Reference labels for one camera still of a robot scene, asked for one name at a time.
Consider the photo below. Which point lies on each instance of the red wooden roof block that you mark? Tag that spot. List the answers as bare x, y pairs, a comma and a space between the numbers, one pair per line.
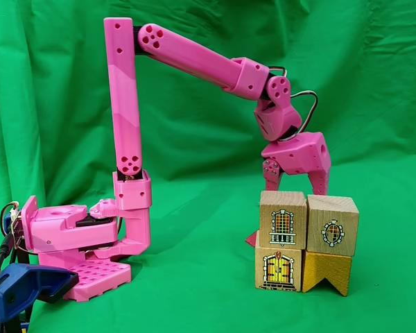
253, 240

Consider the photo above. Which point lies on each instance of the wooden cube balcony window print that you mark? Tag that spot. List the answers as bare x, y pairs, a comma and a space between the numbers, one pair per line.
282, 222

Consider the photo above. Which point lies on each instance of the wooden cube round window print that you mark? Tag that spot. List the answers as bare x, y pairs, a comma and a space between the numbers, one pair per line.
333, 229

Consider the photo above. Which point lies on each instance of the green cloth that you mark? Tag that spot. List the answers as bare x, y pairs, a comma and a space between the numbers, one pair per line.
194, 208

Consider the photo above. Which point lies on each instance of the yellow notched wooden block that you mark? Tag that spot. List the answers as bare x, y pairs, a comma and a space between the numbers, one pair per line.
319, 268

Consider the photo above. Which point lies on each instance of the wooden cube door print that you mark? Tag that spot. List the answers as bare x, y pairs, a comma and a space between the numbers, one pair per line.
277, 268

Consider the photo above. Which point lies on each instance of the blue plastic clamp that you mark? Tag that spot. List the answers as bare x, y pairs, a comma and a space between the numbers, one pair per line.
17, 284

